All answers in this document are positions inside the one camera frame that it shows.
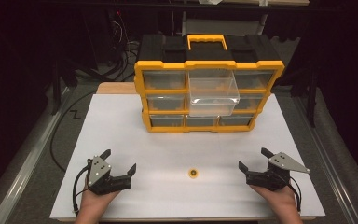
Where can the aluminium floor rail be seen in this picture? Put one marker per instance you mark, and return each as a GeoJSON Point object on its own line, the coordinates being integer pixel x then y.
{"type": "Point", "coordinates": [332, 161]}
{"type": "Point", "coordinates": [28, 158]}

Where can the small yellow round wheel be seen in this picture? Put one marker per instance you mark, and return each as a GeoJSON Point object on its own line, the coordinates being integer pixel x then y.
{"type": "Point", "coordinates": [193, 173]}

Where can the set of closed clear drawers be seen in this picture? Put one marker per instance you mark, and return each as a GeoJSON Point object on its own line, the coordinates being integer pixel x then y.
{"type": "Point", "coordinates": [164, 79]}

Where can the person's left hand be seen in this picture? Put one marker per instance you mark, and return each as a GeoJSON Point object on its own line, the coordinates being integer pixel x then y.
{"type": "Point", "coordinates": [94, 200]}

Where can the wooden board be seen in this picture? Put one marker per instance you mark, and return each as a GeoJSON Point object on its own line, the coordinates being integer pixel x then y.
{"type": "Point", "coordinates": [116, 88]}

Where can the person's right hand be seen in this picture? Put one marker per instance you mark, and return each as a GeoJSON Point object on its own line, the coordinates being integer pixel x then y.
{"type": "Point", "coordinates": [276, 199]}

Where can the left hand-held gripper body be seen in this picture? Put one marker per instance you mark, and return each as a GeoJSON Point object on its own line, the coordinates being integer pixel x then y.
{"type": "Point", "coordinates": [101, 180]}

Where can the yellow and black organizer cabinet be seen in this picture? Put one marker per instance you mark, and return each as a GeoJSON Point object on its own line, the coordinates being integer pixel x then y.
{"type": "Point", "coordinates": [209, 49]}

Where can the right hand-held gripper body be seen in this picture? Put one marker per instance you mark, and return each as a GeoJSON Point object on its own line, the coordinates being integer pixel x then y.
{"type": "Point", "coordinates": [275, 179]}

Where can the black metal stand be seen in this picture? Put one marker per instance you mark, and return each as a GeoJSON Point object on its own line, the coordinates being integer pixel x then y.
{"type": "Point", "coordinates": [57, 87]}

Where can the clear plastic drawer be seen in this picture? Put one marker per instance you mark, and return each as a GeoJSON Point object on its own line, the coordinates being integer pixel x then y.
{"type": "Point", "coordinates": [213, 93]}

